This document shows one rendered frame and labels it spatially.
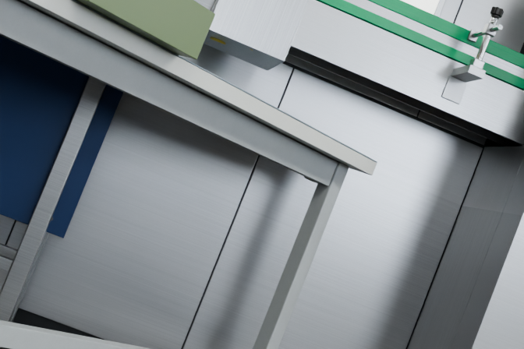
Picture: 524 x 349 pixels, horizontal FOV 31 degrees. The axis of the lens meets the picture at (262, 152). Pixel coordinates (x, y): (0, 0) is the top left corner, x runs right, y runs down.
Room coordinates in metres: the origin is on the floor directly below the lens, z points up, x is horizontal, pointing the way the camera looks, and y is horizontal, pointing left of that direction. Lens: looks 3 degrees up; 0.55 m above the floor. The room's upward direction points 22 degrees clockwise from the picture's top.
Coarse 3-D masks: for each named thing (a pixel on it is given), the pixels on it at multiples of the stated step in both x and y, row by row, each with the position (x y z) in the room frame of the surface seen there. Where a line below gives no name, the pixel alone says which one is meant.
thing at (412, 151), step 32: (448, 0) 2.41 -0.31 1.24; (480, 0) 2.42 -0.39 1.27; (512, 0) 2.43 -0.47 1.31; (512, 32) 2.44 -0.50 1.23; (224, 64) 2.34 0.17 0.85; (288, 64) 2.37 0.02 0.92; (256, 96) 2.36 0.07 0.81; (288, 96) 2.37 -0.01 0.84; (320, 96) 2.38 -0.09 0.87; (352, 96) 2.39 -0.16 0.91; (384, 96) 2.40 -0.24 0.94; (320, 128) 2.38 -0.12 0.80; (352, 128) 2.40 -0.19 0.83; (384, 128) 2.41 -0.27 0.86; (416, 128) 2.42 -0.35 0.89; (448, 128) 2.43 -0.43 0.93; (384, 160) 2.41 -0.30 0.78; (416, 160) 2.42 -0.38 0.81; (448, 160) 2.43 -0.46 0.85; (448, 192) 2.44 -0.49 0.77
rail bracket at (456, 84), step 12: (492, 12) 2.11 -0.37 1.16; (492, 24) 2.11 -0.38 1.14; (468, 36) 2.22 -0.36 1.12; (492, 36) 2.11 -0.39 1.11; (480, 48) 2.11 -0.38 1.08; (480, 60) 2.11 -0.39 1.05; (456, 72) 2.17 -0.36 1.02; (468, 72) 2.10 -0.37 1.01; (480, 72) 2.10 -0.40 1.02; (456, 84) 2.20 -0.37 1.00; (444, 96) 2.20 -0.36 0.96; (456, 96) 2.20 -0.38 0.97
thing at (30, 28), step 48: (0, 0) 1.44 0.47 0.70; (48, 48) 1.53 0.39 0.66; (96, 48) 1.59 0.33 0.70; (144, 96) 1.69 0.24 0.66; (192, 96) 1.77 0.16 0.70; (240, 144) 1.90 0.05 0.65; (288, 144) 2.00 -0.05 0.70; (336, 192) 2.15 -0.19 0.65; (288, 288) 2.14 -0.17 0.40; (0, 336) 1.62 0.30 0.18; (48, 336) 1.70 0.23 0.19
